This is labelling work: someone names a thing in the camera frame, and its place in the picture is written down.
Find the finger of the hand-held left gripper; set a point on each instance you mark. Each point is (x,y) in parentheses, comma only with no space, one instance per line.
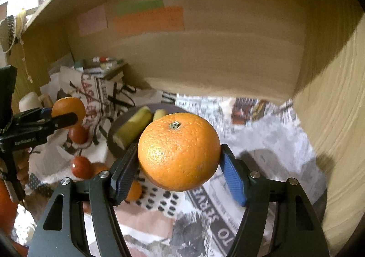
(45,112)
(64,120)

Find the dark round plate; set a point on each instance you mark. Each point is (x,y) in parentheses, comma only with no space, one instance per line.
(112,134)

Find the paint tube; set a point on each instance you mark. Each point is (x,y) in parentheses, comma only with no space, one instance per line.
(102,59)

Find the newspaper print tablecloth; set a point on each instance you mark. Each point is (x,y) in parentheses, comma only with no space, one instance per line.
(271,137)

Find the white wooden mallet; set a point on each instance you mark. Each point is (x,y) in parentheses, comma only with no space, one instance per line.
(28,101)

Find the large orange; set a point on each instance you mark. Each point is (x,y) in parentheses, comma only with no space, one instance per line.
(178,151)

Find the small orange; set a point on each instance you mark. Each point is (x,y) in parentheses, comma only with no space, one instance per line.
(99,168)
(68,106)
(134,192)

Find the orange round fruit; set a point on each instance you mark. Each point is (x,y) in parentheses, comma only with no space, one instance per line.
(5,208)

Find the patterned lace ribbon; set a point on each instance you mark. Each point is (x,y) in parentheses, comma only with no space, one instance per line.
(12,32)

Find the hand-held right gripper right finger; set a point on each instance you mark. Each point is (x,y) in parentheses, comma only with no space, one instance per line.
(232,180)

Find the pink sticky note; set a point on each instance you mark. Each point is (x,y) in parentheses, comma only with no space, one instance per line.
(91,20)

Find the green sticky note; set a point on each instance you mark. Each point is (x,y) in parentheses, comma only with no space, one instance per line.
(139,6)

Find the wooden shelf unit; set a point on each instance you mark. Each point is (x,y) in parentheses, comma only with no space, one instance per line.
(228,60)

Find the orange sticky note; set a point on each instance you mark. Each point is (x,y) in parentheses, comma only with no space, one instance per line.
(148,22)

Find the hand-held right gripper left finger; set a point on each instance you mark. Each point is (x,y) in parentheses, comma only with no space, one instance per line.
(125,178)

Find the red tomato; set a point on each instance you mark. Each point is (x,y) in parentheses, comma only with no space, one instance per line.
(77,133)
(82,166)

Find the yellow banana piece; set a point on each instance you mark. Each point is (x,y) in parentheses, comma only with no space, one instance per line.
(132,128)
(158,114)

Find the person's left hand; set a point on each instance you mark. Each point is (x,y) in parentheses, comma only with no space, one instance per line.
(23,166)

